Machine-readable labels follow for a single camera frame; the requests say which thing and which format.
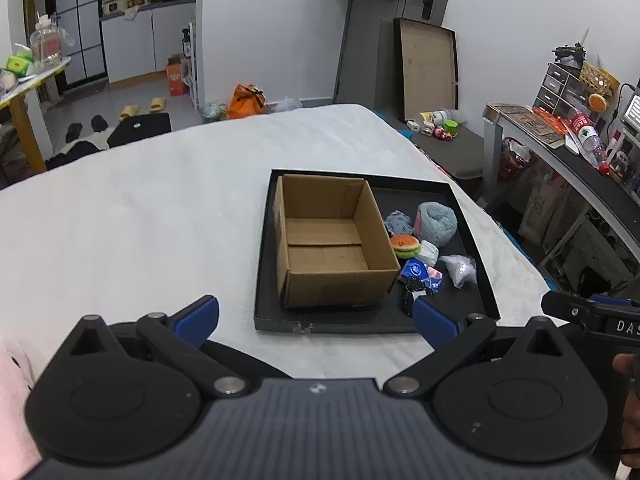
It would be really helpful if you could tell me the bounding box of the small blue-grey cloth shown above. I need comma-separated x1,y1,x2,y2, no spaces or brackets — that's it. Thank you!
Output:
384,210,414,237

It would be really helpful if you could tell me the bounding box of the black and white cloth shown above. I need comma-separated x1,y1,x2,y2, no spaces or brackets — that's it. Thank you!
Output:
45,132,111,171

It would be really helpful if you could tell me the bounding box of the person's right hand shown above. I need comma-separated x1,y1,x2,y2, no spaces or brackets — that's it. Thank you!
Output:
612,352,640,461

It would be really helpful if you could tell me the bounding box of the white paper wad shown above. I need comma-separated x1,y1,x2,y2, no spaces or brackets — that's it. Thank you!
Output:
416,240,441,267

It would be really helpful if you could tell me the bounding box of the white cabinet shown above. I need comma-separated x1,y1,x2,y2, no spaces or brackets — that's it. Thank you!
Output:
99,0,197,85

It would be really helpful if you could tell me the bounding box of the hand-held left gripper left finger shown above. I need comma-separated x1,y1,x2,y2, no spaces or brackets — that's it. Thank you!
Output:
64,295,248,397

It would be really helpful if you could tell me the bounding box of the green box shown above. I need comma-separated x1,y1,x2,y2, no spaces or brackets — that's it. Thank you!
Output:
6,54,35,77

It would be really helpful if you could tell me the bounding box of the black spotted soft item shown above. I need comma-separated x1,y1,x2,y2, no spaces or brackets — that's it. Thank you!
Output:
401,280,436,318

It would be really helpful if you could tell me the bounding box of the large black framed board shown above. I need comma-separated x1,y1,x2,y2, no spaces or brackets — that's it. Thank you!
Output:
393,17,460,122

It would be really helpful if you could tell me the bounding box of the wicker basket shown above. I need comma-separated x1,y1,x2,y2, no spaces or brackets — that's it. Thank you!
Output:
579,62,621,98

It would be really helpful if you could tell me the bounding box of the blue soft packet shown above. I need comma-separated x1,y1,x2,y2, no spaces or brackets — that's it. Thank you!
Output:
399,258,445,293

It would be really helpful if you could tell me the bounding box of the computer monitor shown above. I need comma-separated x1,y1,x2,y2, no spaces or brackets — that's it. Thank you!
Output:
620,92,640,128

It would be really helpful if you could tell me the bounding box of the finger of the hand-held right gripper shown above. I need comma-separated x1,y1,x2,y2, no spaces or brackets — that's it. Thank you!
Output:
541,290,603,333

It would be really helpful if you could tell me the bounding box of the white jar yellow label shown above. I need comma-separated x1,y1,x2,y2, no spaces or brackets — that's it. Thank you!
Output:
420,108,451,128

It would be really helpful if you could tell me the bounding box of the grey drawer organiser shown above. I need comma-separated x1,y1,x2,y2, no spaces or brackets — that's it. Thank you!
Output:
534,62,591,123

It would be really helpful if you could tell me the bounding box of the dark model toy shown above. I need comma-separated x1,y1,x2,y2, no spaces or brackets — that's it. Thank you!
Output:
552,42,588,66

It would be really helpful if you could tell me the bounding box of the black framed glass door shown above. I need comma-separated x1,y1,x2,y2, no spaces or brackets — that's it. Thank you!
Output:
45,0,108,86

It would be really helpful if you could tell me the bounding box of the beige tote bag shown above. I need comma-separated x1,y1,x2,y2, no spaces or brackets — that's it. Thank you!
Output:
517,170,566,246

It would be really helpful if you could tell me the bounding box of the yellow wooden table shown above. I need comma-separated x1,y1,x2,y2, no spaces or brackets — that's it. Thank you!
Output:
0,57,73,173

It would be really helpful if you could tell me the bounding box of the burger squishy toy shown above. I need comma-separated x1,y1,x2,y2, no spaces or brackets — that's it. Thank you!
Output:
390,234,422,260

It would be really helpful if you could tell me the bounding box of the glass jar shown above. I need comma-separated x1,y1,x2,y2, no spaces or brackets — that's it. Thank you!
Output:
30,11,68,68

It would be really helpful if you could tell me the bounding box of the black floor mat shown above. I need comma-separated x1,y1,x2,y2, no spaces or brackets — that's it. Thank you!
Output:
107,112,172,148

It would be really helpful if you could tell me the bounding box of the orange bag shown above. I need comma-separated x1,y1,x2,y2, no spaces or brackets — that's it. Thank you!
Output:
227,84,268,120

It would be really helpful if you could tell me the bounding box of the grey bench cushion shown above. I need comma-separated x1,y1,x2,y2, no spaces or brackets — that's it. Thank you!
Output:
395,122,486,181

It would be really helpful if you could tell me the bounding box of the black shallow tray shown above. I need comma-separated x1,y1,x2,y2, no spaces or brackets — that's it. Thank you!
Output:
253,168,502,335

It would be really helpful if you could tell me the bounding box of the water bottle red label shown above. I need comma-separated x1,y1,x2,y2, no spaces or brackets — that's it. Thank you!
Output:
570,110,611,176

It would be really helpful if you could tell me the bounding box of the orange carton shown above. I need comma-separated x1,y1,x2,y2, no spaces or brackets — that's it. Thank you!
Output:
166,55,190,97

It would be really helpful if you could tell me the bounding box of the white narrow rack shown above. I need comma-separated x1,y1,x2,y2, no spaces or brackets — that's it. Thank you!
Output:
181,20,202,107

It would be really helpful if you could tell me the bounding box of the brown printed board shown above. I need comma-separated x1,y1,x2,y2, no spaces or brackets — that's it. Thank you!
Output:
487,103,566,148

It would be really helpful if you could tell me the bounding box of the pink cloth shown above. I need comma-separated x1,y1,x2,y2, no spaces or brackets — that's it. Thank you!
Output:
0,342,43,473

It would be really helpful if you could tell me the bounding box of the black desk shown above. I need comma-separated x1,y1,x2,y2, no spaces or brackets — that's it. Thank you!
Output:
482,102,640,243

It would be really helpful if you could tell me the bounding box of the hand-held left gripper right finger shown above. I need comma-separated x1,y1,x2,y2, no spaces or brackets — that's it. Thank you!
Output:
382,295,578,396

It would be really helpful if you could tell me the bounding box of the red basket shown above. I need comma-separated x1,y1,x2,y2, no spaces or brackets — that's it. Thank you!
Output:
497,137,538,183

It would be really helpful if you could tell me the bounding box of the clear plastic bag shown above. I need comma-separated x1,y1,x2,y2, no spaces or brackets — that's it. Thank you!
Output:
439,254,477,289

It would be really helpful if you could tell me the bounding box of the cardboard box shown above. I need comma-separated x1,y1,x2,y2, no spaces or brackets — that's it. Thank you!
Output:
272,173,402,309

